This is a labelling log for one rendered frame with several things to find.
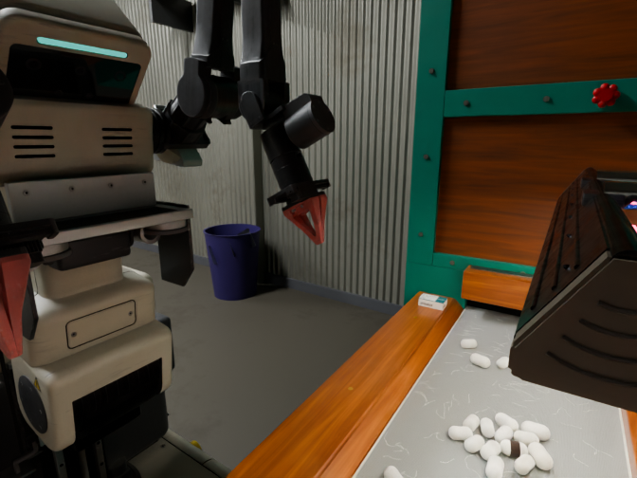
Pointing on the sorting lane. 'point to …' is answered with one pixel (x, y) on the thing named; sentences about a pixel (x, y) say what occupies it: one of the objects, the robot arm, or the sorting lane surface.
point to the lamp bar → (583, 303)
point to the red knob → (606, 95)
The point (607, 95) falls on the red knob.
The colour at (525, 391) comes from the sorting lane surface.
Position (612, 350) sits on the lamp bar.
